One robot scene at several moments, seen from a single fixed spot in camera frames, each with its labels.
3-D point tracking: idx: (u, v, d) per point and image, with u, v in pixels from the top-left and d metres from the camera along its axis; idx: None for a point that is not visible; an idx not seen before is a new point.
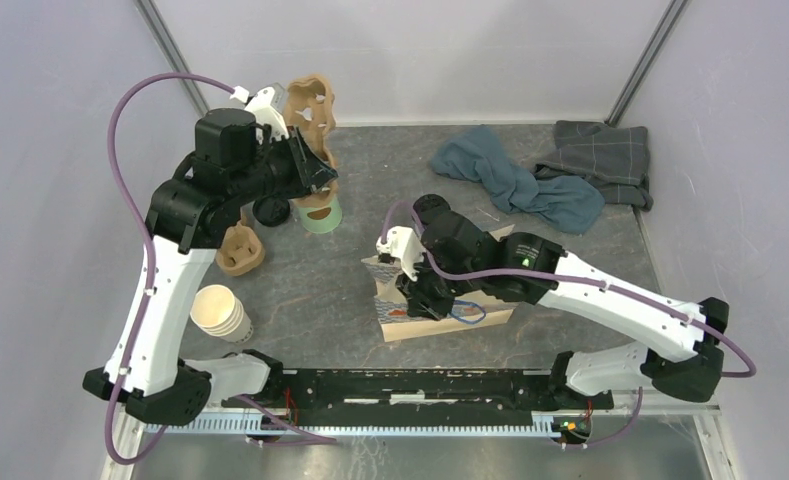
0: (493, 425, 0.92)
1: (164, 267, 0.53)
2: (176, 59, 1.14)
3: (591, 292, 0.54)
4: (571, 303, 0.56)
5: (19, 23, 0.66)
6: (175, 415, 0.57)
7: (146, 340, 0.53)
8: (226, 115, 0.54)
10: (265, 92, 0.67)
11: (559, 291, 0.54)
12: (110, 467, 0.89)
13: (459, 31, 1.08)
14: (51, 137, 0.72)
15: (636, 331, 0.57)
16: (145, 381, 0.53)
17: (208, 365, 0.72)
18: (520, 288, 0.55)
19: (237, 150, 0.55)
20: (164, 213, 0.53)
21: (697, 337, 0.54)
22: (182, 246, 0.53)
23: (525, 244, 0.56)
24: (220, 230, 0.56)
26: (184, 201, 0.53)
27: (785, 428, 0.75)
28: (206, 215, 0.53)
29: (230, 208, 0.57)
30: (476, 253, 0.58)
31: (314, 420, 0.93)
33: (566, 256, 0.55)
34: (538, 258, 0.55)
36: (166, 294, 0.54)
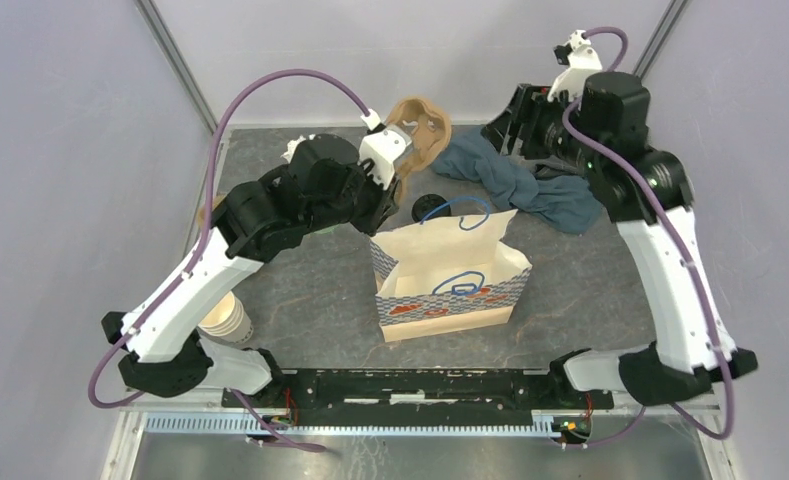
0: (494, 425, 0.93)
1: (207, 261, 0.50)
2: (177, 59, 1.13)
3: (673, 255, 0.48)
4: (646, 250, 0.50)
5: (19, 22, 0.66)
6: (160, 387, 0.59)
7: (161, 315, 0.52)
8: (338, 144, 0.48)
10: (396, 139, 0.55)
11: (651, 231, 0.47)
12: (110, 468, 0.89)
13: (461, 31, 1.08)
14: (52, 137, 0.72)
15: (664, 317, 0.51)
16: (145, 349, 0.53)
17: (216, 350, 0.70)
18: (621, 194, 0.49)
19: (328, 184, 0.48)
20: (231, 213, 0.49)
21: (707, 365, 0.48)
22: (228, 250, 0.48)
23: (663, 166, 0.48)
24: (273, 250, 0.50)
26: (252, 212, 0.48)
27: (785, 428, 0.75)
28: (263, 233, 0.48)
29: (296, 235, 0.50)
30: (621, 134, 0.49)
31: (313, 420, 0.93)
33: (686, 211, 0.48)
34: (664, 191, 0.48)
36: (197, 285, 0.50)
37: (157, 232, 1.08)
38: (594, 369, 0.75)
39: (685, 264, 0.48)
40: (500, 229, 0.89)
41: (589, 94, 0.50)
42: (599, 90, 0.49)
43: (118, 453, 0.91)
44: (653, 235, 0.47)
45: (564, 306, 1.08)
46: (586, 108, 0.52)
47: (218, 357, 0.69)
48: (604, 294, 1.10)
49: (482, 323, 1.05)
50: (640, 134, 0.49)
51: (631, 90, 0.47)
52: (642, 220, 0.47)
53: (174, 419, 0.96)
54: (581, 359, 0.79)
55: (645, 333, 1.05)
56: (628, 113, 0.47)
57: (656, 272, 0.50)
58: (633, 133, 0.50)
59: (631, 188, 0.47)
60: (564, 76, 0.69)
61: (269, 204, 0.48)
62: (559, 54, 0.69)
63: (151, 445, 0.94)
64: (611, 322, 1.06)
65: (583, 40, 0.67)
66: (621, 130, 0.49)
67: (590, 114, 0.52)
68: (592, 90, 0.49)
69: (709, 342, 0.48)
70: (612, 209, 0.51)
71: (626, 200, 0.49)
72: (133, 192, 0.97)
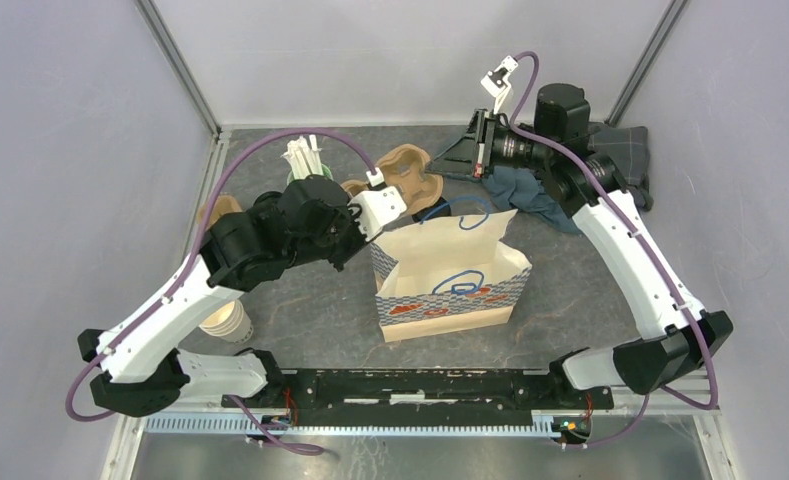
0: (493, 425, 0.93)
1: (190, 285, 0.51)
2: (177, 59, 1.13)
3: (620, 228, 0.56)
4: (597, 231, 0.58)
5: (19, 23, 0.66)
6: (131, 408, 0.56)
7: (139, 336, 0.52)
8: (327, 186, 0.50)
10: (394, 207, 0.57)
11: (594, 211, 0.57)
12: (111, 467, 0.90)
13: (459, 32, 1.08)
14: (53, 138, 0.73)
15: (632, 292, 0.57)
16: (117, 370, 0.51)
17: (199, 361, 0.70)
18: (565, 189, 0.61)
19: (314, 224, 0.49)
20: (217, 242, 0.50)
21: (678, 324, 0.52)
22: (211, 278, 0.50)
23: (597, 163, 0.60)
24: (256, 279, 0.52)
26: (237, 243, 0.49)
27: (785, 429, 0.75)
28: (246, 264, 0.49)
29: (275, 267, 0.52)
30: (568, 139, 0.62)
31: (314, 420, 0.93)
33: (623, 193, 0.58)
34: (603, 179, 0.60)
36: (177, 309, 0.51)
37: (157, 232, 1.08)
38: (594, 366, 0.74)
39: (632, 233, 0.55)
40: (500, 227, 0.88)
41: (539, 105, 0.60)
42: (547, 101, 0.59)
43: (118, 453, 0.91)
44: (596, 214, 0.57)
45: (564, 306, 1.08)
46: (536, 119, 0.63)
47: (200, 371, 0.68)
48: (604, 294, 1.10)
49: (483, 324, 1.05)
50: (582, 137, 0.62)
51: (573, 100, 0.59)
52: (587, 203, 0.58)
53: (175, 419, 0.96)
54: (582, 357, 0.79)
55: None
56: (572, 118, 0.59)
57: (612, 247, 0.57)
58: (576, 136, 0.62)
59: (576, 180, 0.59)
60: (504, 98, 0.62)
61: (255, 236, 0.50)
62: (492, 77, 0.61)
63: (151, 445, 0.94)
64: (611, 322, 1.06)
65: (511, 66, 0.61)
66: (566, 135, 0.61)
67: (541, 123, 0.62)
68: (542, 101, 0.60)
69: (673, 301, 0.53)
70: (563, 205, 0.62)
71: (570, 195, 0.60)
72: (132, 193, 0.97)
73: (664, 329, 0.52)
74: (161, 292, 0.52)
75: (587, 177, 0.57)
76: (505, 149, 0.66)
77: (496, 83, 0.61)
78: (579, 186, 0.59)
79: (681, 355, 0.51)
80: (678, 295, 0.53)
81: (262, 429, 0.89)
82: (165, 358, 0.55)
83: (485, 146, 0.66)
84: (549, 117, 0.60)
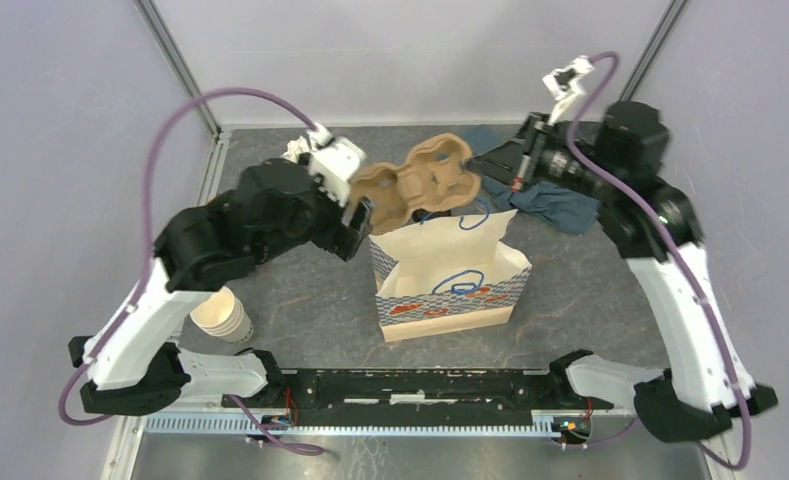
0: (493, 425, 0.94)
1: (151, 292, 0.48)
2: (177, 59, 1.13)
3: (687, 293, 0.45)
4: (656, 284, 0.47)
5: (19, 23, 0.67)
6: (129, 409, 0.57)
7: (113, 345, 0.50)
8: (287, 170, 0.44)
10: (348, 157, 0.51)
11: (662, 268, 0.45)
12: (111, 467, 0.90)
13: (459, 32, 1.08)
14: (53, 138, 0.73)
15: (675, 350, 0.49)
16: (103, 378, 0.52)
17: (199, 359, 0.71)
18: (631, 232, 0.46)
19: (274, 215, 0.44)
20: (172, 241, 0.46)
21: (725, 402, 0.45)
22: (168, 282, 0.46)
23: (669, 202, 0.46)
24: (219, 279, 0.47)
26: (193, 240, 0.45)
27: (785, 429, 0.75)
28: (202, 264, 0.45)
29: (238, 266, 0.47)
30: (640, 173, 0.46)
31: (314, 420, 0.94)
33: (698, 247, 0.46)
34: (675, 230, 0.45)
36: (143, 316, 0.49)
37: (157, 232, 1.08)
38: (601, 381, 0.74)
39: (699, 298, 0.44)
40: (500, 228, 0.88)
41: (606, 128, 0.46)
42: (617, 126, 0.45)
43: (118, 452, 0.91)
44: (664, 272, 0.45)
45: (564, 306, 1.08)
46: (598, 142, 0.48)
47: (201, 371, 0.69)
48: (604, 294, 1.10)
49: (483, 324, 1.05)
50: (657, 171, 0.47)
51: (650, 125, 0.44)
52: (653, 259, 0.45)
53: (175, 419, 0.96)
54: (589, 365, 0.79)
55: (645, 333, 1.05)
56: (649, 149, 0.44)
57: (668, 303, 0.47)
58: (650, 170, 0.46)
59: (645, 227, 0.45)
60: (567, 105, 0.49)
61: (212, 233, 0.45)
62: (557, 79, 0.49)
63: (151, 444, 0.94)
64: (611, 322, 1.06)
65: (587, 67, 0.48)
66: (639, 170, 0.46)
67: (605, 149, 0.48)
68: (610, 125, 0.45)
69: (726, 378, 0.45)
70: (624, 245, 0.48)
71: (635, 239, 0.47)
72: (133, 193, 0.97)
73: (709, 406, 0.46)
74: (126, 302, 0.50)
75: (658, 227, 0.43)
76: (553, 165, 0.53)
77: (560, 86, 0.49)
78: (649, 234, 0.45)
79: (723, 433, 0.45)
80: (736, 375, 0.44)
81: (262, 430, 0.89)
82: (153, 357, 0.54)
83: (531, 159, 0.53)
84: (618, 145, 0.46)
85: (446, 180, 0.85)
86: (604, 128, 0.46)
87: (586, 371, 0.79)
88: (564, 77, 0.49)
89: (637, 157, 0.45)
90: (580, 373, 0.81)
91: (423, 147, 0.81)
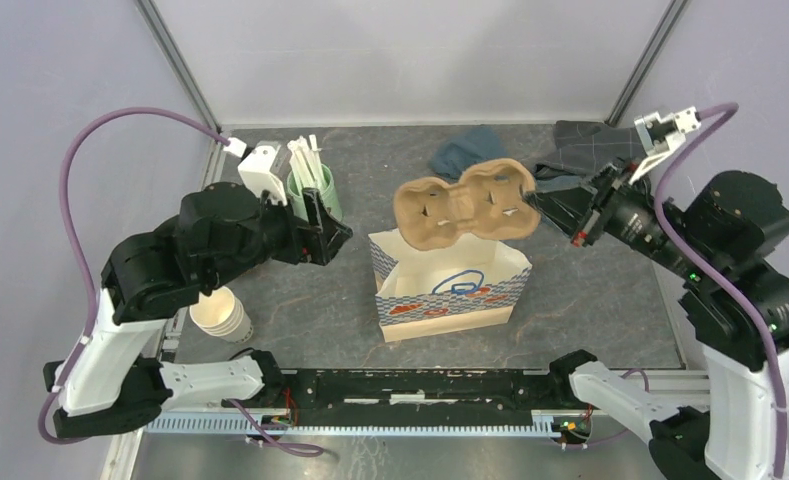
0: (493, 425, 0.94)
1: (102, 320, 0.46)
2: (177, 59, 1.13)
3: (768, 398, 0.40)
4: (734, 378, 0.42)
5: (19, 22, 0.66)
6: (109, 431, 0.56)
7: (75, 374, 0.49)
8: (231, 197, 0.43)
10: (265, 153, 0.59)
11: (754, 375, 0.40)
12: (110, 467, 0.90)
13: (458, 32, 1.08)
14: (53, 138, 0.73)
15: (723, 434, 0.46)
16: (71, 405, 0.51)
17: (183, 374, 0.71)
18: (729, 329, 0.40)
19: (217, 240, 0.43)
20: (117, 272, 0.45)
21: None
22: (114, 316, 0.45)
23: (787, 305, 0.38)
24: (170, 305, 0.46)
26: (134, 271, 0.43)
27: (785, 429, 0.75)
28: (145, 294, 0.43)
29: (186, 293, 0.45)
30: (741, 259, 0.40)
31: (314, 420, 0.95)
33: None
34: (782, 333, 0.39)
36: (98, 345, 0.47)
37: None
38: (606, 395, 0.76)
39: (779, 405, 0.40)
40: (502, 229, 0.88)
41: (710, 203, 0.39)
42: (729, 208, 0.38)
43: (118, 453, 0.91)
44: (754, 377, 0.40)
45: (564, 306, 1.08)
46: (697, 216, 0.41)
47: (185, 384, 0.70)
48: (604, 294, 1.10)
49: (482, 324, 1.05)
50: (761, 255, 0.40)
51: (769, 207, 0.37)
52: (745, 365, 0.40)
53: (175, 419, 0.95)
54: (596, 377, 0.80)
55: (645, 333, 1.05)
56: (768, 238, 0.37)
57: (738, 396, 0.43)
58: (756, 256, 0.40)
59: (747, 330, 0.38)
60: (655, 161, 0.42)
61: (154, 261, 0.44)
62: (651, 130, 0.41)
63: (151, 445, 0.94)
64: (611, 322, 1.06)
65: (694, 124, 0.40)
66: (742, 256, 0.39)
67: (707, 227, 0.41)
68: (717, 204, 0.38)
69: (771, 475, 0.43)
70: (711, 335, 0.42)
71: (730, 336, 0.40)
72: (132, 193, 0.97)
73: None
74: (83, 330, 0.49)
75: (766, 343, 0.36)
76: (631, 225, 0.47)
77: (654, 139, 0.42)
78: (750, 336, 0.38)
79: None
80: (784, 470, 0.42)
81: (258, 429, 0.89)
82: (123, 379, 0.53)
83: (601, 217, 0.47)
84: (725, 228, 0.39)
85: (503, 203, 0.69)
86: (707, 204, 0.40)
87: (591, 382, 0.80)
88: (658, 130, 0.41)
89: (745, 243, 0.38)
90: (585, 381, 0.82)
91: (478, 169, 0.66)
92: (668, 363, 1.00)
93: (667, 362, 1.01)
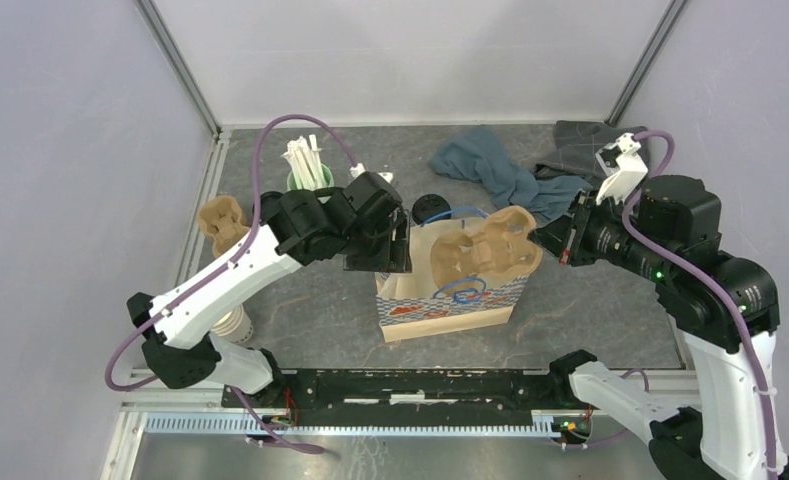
0: (493, 425, 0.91)
1: (255, 253, 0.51)
2: (177, 59, 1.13)
3: (748, 381, 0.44)
4: (715, 366, 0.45)
5: (19, 23, 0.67)
6: (172, 375, 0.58)
7: (198, 300, 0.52)
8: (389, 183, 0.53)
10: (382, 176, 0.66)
11: (730, 357, 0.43)
12: (110, 467, 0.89)
13: (459, 32, 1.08)
14: (53, 137, 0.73)
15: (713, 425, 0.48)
16: (175, 332, 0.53)
17: (223, 345, 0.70)
18: (703, 312, 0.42)
19: (376, 214, 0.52)
20: (283, 216, 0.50)
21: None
22: (280, 247, 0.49)
23: (750, 281, 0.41)
24: (315, 255, 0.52)
26: (304, 217, 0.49)
27: (785, 429, 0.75)
28: (313, 237, 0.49)
29: (336, 247, 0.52)
30: (693, 244, 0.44)
31: (313, 420, 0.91)
33: (770, 336, 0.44)
34: (754, 314, 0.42)
36: (242, 275, 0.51)
37: (157, 232, 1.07)
38: (607, 394, 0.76)
39: (760, 390, 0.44)
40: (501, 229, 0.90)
41: (647, 202, 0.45)
42: (658, 198, 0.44)
43: (117, 453, 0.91)
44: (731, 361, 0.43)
45: (564, 306, 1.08)
46: (644, 216, 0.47)
47: (225, 353, 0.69)
48: (604, 294, 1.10)
49: (483, 322, 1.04)
50: (710, 241, 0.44)
51: (695, 195, 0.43)
52: (723, 347, 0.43)
53: (175, 419, 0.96)
54: (595, 376, 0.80)
55: (645, 333, 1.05)
56: (698, 218, 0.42)
57: (720, 385, 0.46)
58: (702, 240, 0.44)
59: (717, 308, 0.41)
60: (615, 180, 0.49)
61: (321, 212, 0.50)
62: (604, 155, 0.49)
63: (151, 444, 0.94)
64: (611, 322, 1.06)
65: (634, 144, 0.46)
66: (688, 241, 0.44)
67: (654, 224, 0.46)
68: (650, 197, 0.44)
69: (764, 462, 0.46)
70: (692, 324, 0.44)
71: (708, 318, 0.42)
72: (133, 192, 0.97)
73: None
74: (225, 257, 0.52)
75: (733, 312, 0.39)
76: (600, 240, 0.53)
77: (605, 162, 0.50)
78: (723, 314, 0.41)
79: None
80: (774, 459, 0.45)
81: (266, 429, 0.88)
82: (212, 324, 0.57)
83: (577, 232, 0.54)
84: (664, 215, 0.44)
85: (515, 252, 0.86)
86: (644, 200, 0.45)
87: (590, 382, 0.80)
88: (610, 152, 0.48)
89: (686, 228, 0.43)
90: (585, 380, 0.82)
91: (494, 218, 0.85)
92: (668, 363, 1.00)
93: (667, 362, 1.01)
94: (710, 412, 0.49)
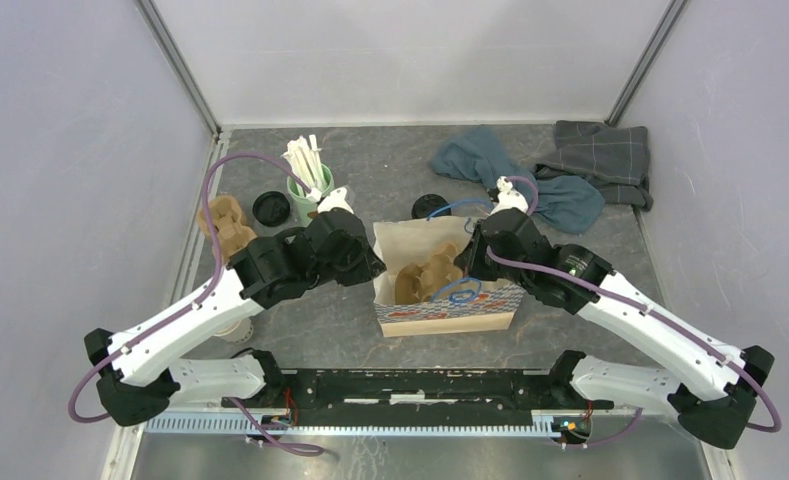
0: (494, 425, 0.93)
1: (219, 294, 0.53)
2: (178, 59, 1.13)
3: (631, 311, 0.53)
4: (607, 318, 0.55)
5: (19, 25, 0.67)
6: (122, 413, 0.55)
7: (159, 338, 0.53)
8: (349, 218, 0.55)
10: (337, 191, 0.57)
11: (599, 305, 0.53)
12: (111, 467, 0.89)
13: (458, 32, 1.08)
14: (53, 138, 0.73)
15: (668, 363, 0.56)
16: (132, 370, 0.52)
17: (192, 368, 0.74)
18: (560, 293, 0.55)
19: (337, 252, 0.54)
20: (249, 263, 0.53)
21: (731, 378, 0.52)
22: (245, 290, 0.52)
23: (575, 255, 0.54)
24: (281, 295, 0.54)
26: (268, 263, 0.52)
27: (788, 433, 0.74)
28: (277, 282, 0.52)
29: (300, 286, 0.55)
30: (531, 251, 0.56)
31: (313, 420, 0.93)
33: (614, 274, 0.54)
34: (588, 273, 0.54)
36: (206, 315, 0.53)
37: (157, 232, 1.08)
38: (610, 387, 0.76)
39: (644, 312, 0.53)
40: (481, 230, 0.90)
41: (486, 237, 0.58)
42: (492, 232, 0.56)
43: (118, 453, 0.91)
44: (603, 307, 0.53)
45: None
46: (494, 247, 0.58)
47: (191, 378, 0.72)
48: None
49: (474, 329, 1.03)
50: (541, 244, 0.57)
51: (513, 220, 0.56)
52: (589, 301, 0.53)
53: (174, 419, 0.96)
54: (596, 373, 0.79)
55: None
56: (522, 235, 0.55)
57: (628, 329, 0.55)
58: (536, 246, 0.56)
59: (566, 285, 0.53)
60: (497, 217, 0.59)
61: (284, 258, 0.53)
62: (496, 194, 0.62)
63: (151, 444, 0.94)
64: None
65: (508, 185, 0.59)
66: (528, 250, 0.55)
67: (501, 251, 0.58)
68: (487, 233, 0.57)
69: (716, 360, 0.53)
70: (564, 304, 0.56)
71: (568, 295, 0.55)
72: (133, 192, 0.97)
73: (724, 389, 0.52)
74: (191, 298, 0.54)
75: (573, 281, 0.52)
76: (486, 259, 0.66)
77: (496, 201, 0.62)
78: (572, 286, 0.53)
79: (752, 407, 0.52)
80: (717, 352, 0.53)
81: (261, 430, 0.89)
82: (172, 361, 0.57)
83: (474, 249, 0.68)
84: (501, 241, 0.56)
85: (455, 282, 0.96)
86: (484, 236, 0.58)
87: (594, 381, 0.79)
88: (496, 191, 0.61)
89: (517, 246, 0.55)
90: (586, 382, 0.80)
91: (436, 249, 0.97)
92: None
93: None
94: (655, 355, 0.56)
